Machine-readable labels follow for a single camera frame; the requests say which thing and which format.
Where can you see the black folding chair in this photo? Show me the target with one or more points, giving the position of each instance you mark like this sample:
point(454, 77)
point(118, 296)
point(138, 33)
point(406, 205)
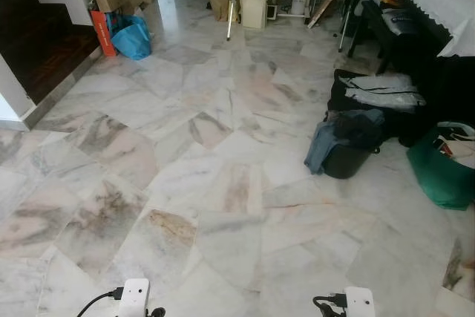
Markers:
point(354, 5)

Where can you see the cream bag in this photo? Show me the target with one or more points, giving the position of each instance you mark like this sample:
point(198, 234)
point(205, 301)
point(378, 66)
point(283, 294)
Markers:
point(254, 10)

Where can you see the pale grey garment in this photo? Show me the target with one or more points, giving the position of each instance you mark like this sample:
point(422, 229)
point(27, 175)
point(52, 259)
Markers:
point(382, 91)

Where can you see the blue jeans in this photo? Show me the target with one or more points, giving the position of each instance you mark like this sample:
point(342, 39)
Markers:
point(323, 146)

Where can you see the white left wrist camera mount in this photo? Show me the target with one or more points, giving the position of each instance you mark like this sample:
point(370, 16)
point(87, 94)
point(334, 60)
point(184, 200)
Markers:
point(134, 296)

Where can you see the black open suitcase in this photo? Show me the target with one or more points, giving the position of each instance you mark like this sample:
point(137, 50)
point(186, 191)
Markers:
point(338, 102)

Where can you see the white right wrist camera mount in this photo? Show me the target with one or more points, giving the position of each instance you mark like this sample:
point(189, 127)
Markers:
point(360, 301)

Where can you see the white plastic jug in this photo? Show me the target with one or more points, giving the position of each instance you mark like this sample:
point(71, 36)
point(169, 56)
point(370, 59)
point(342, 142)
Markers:
point(298, 4)

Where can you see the dark wooden staircase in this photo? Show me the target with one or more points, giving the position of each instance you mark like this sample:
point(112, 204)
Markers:
point(41, 42)

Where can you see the orange flat box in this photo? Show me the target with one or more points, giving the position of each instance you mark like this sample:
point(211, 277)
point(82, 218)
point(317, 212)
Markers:
point(103, 33)

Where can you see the blue plastic bag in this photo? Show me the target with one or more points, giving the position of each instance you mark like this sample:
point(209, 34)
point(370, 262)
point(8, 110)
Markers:
point(133, 38)

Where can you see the white pole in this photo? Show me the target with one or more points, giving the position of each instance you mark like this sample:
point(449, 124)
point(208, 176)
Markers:
point(231, 1)

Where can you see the black bucket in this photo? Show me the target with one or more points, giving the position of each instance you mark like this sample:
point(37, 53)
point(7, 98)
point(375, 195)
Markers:
point(346, 161)

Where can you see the green bag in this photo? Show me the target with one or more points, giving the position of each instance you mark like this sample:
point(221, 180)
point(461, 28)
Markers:
point(438, 176)

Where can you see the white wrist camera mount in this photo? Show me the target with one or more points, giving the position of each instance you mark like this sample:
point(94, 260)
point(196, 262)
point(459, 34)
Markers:
point(360, 301)
point(134, 296)

